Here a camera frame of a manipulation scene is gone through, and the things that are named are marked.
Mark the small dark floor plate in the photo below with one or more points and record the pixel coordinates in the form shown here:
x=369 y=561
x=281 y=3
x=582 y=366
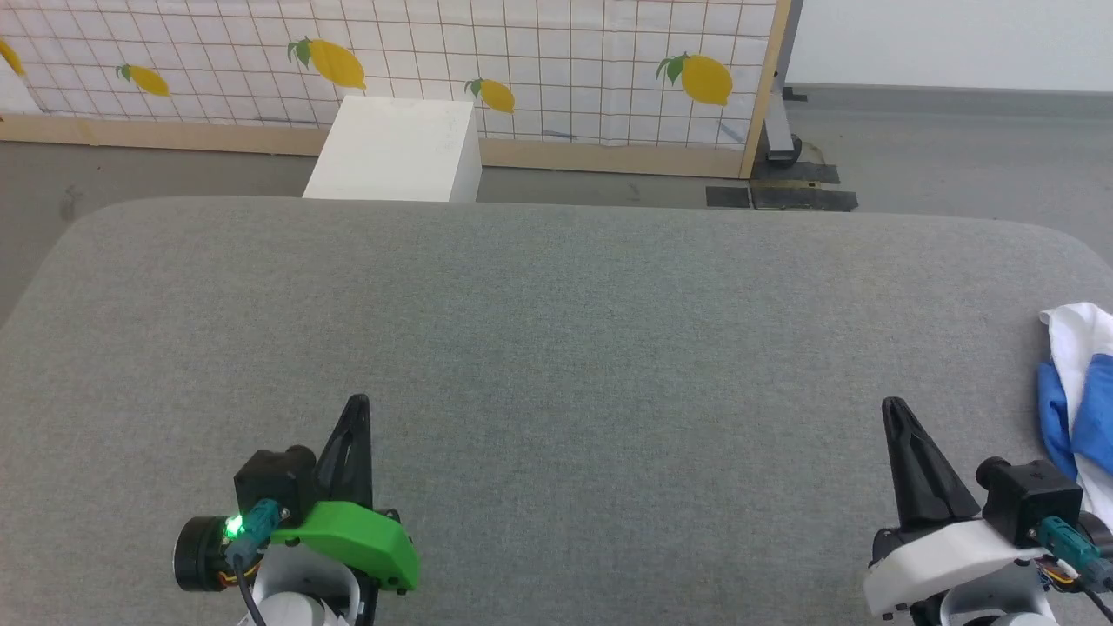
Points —
x=727 y=196

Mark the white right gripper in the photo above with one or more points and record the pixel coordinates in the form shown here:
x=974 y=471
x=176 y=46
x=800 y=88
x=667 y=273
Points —
x=939 y=561

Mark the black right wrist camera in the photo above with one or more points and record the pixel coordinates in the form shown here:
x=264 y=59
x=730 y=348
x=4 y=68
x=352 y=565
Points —
x=1030 y=496

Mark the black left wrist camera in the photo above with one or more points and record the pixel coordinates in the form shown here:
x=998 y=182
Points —
x=274 y=478

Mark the lemon print partition panel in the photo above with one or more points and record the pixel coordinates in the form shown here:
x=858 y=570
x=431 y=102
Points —
x=565 y=52

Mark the grey metal stand leg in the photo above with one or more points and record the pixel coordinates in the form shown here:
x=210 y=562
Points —
x=781 y=130

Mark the grey fabric sofa cushion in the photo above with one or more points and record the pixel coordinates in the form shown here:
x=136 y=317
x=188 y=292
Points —
x=565 y=348

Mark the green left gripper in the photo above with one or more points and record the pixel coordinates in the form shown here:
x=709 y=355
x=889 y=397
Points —
x=365 y=539

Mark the blue and white garment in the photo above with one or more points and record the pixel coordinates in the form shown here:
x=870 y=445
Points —
x=1091 y=409

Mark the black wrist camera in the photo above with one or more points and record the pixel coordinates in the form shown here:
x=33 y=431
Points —
x=274 y=478
x=1030 y=496

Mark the white box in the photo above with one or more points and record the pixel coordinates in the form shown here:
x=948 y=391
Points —
x=396 y=148

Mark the large black floor plate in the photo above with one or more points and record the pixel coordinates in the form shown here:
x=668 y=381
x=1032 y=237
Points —
x=804 y=196

